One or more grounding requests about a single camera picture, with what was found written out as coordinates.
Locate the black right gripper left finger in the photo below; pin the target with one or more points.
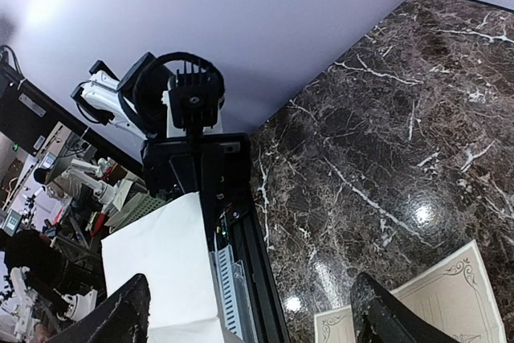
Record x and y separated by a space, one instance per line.
123 317

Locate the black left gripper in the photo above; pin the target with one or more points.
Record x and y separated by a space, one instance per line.
185 164

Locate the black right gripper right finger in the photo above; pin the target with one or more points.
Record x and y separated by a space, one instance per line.
378 316

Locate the beige ornate letter paper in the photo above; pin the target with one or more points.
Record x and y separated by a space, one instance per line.
455 296
169 247

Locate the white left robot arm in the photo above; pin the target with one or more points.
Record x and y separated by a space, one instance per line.
116 102

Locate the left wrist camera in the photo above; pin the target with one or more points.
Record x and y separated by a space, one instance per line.
194 98

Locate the white slotted cable duct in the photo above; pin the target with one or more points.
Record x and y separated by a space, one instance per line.
223 260

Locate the black front rail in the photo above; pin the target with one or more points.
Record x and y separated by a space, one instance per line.
230 219

